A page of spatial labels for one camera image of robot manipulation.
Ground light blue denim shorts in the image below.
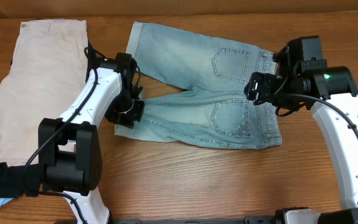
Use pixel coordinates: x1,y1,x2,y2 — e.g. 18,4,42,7
115,22,282,149

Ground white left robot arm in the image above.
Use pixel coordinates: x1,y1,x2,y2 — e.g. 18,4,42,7
37,53,144,223

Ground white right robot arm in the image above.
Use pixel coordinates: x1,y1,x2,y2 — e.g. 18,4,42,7
244,67,358,223

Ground beige shorts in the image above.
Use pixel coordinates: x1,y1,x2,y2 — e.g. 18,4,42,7
0,19,88,166

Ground black garment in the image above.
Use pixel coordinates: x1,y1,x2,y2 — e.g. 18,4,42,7
0,43,97,198

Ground brown cardboard backboard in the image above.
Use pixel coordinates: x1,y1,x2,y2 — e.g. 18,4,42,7
0,0,358,18

